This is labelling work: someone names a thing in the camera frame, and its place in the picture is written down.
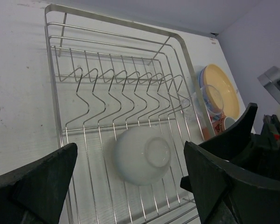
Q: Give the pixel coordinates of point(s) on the metal wire dish rack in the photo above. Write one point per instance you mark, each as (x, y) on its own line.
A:
(109, 75)

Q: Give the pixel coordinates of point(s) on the pink mug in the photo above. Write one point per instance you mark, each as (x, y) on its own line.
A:
(220, 123)

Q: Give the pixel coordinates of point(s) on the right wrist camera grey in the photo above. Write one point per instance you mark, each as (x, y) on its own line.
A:
(270, 80)

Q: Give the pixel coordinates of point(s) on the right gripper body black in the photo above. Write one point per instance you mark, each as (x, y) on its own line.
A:
(262, 153)

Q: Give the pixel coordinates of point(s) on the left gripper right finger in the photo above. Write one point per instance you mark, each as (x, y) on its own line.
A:
(225, 193)

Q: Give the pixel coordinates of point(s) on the white bowl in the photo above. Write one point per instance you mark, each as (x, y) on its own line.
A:
(141, 155)

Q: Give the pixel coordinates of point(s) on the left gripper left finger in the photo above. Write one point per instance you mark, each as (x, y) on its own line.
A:
(35, 193)

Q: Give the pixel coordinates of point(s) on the blue plate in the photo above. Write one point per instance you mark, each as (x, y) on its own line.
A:
(205, 94)

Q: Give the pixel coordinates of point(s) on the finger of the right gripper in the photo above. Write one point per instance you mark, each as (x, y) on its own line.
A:
(232, 141)

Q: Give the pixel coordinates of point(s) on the yellow plate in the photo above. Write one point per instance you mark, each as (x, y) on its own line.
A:
(216, 77)

